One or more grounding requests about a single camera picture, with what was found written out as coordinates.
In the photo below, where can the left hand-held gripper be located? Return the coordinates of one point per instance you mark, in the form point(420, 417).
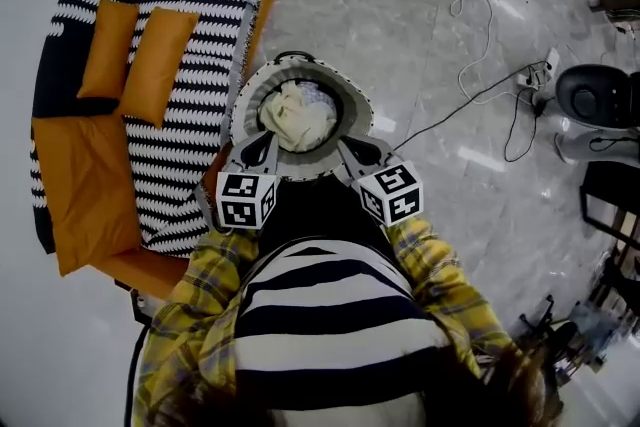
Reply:
point(242, 202)

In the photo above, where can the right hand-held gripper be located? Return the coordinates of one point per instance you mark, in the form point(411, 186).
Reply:
point(390, 195)

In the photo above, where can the pale yellow textured clothes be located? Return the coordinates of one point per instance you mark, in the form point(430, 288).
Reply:
point(300, 132)

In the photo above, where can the white striped laundry basket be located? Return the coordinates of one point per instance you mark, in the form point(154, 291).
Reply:
point(350, 95)

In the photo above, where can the blue checked clothes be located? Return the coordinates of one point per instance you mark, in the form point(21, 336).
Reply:
point(317, 94)

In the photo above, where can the person's right forearm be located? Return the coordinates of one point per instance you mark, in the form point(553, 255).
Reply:
point(445, 285)

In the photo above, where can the person's left forearm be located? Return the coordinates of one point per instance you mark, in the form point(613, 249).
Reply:
point(210, 280)

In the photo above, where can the person's legs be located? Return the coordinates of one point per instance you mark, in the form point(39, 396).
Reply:
point(320, 215)

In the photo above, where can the small orange cushion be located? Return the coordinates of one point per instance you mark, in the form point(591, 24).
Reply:
point(160, 65)
point(107, 50)

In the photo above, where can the large orange cushion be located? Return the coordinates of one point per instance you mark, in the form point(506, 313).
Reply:
point(85, 195)

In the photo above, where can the white power strip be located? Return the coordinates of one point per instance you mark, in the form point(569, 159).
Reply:
point(529, 79)
point(552, 59)

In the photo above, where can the person's torso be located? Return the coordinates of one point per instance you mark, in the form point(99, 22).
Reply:
point(340, 340)

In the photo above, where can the grey curved base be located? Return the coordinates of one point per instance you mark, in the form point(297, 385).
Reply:
point(580, 145)

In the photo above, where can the black wheeled chair base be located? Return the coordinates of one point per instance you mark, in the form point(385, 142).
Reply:
point(550, 335)

